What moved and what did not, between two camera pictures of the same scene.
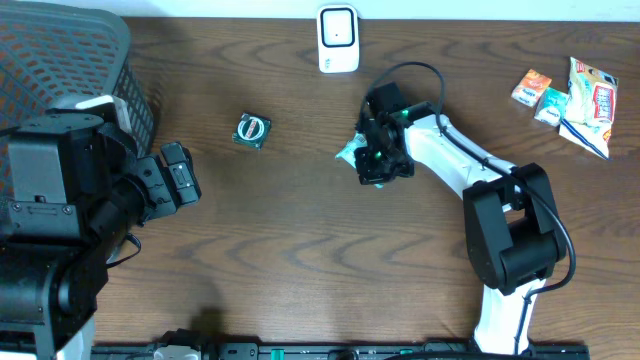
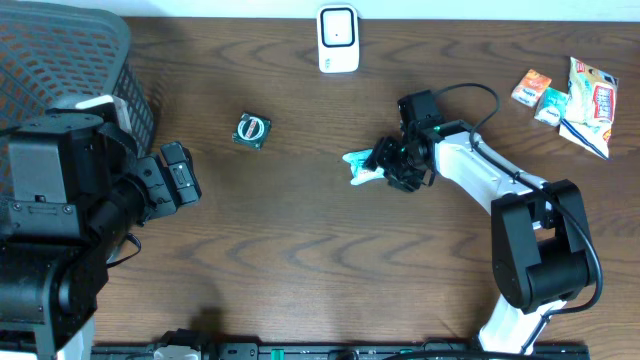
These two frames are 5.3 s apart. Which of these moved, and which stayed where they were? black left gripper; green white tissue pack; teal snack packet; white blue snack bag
Moved: teal snack packet
Stayed: black left gripper; green white tissue pack; white blue snack bag
